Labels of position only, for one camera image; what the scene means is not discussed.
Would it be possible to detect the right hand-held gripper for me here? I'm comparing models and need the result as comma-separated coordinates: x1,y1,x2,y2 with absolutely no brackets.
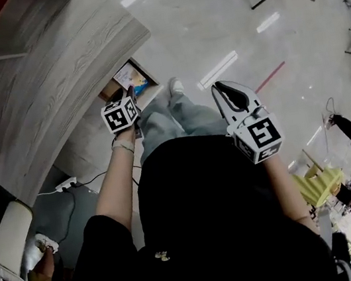
210,73,287,171

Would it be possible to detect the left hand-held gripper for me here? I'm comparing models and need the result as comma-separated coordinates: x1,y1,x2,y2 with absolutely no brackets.
96,84,146,145

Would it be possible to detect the blue booklet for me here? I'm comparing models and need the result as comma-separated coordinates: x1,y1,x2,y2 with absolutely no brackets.
111,60,151,99

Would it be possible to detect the wooden drawer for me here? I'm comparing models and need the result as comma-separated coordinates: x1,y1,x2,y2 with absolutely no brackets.
93,54,164,117

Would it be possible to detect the person's left forearm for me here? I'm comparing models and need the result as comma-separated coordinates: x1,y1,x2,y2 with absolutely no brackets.
85,145,149,240

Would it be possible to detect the person's right forearm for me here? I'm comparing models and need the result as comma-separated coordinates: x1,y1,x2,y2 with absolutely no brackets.
260,149,315,229

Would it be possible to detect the person's right leg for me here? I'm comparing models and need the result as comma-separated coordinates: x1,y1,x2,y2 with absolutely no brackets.
166,84,232,144

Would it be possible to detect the person's leg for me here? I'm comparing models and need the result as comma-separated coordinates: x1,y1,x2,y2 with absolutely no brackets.
132,104,188,165
166,84,232,144

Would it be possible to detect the person's left leg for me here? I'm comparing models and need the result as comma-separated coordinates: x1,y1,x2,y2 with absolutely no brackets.
132,104,188,165

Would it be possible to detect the beige wristband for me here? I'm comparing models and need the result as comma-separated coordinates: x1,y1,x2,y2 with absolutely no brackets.
110,136,136,156

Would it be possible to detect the person's right white shoe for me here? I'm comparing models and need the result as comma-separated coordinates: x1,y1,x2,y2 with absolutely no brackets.
166,76,186,96

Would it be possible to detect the grey wooden desk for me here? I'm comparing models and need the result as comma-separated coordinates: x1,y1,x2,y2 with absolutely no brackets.
0,0,179,213

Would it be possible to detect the white power strip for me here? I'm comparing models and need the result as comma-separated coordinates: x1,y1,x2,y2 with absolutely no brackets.
54,176,80,194

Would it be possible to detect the person's black shirt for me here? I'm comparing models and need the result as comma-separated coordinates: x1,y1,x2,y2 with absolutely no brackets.
41,114,341,281

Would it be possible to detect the yellow chair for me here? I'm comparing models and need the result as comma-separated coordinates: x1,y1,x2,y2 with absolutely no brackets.
287,143,348,213

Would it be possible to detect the dark grey floor mat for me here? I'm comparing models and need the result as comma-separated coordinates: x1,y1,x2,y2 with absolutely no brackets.
28,186,93,268

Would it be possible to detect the white ribbed cylinder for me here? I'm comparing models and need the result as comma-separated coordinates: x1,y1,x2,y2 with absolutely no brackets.
0,197,47,281

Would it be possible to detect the black cable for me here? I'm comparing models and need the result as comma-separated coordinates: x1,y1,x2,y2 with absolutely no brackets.
48,188,83,245
74,163,144,189

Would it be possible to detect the white power cable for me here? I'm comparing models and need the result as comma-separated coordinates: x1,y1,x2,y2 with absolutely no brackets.
36,188,60,198

